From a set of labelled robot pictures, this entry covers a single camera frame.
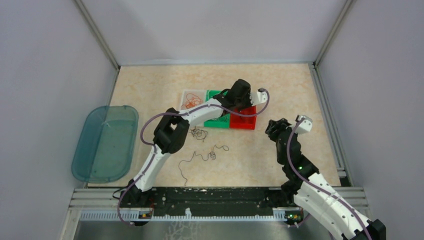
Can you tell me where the aluminium frame post right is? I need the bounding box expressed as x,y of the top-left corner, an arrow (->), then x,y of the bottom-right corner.
313,0 -> 357,69

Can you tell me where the black cable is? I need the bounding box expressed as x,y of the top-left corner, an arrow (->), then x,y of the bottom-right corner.
178,144 -> 230,187

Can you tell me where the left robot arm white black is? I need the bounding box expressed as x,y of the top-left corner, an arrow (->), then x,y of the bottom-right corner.
118,79 -> 270,208

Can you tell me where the teal plastic container lid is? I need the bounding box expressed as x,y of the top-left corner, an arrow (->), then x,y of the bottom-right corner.
71,105 -> 139,184

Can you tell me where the aluminium frame post left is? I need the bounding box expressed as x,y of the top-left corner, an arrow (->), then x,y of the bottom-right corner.
72,0 -> 121,71

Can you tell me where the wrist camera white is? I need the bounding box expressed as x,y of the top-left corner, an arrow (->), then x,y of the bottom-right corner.
294,115 -> 313,135
249,88 -> 269,106

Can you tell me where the white plastic bin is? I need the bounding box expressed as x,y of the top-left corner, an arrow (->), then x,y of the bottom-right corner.
178,89 -> 207,110

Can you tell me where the red plastic bin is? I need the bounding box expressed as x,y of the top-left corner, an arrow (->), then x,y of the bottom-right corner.
229,106 -> 257,130

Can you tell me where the orange cable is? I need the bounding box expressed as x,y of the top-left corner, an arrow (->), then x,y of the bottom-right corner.
181,92 -> 205,110

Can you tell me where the white slotted cable duct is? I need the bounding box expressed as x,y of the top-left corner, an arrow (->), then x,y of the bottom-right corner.
79,208 -> 288,222

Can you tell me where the aluminium frame post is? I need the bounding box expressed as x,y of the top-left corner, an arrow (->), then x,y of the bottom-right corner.
313,0 -> 357,69
72,0 -> 121,71

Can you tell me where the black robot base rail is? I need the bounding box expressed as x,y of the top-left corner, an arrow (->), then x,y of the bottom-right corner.
117,186 -> 316,219

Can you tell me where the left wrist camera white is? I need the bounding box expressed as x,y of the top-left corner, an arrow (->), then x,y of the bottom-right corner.
249,88 -> 269,106

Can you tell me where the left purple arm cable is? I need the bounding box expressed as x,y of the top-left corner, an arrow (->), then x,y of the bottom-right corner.
116,88 -> 271,227

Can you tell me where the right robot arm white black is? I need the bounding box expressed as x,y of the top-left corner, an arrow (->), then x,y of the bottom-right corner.
265,115 -> 387,240

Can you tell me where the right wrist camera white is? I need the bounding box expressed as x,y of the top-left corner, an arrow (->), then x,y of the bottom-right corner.
294,115 -> 313,135

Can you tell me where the green plastic bin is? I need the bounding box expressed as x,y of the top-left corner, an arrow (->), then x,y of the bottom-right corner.
203,89 -> 230,129

